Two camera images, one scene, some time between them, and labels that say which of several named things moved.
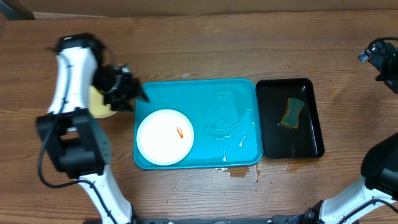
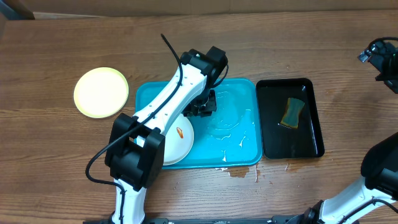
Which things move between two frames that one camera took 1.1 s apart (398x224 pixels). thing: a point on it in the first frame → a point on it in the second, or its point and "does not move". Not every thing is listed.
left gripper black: (134, 90) → (206, 112)
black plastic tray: (278, 140) does not move
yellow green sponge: (291, 116) does not move
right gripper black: (375, 55) does not move
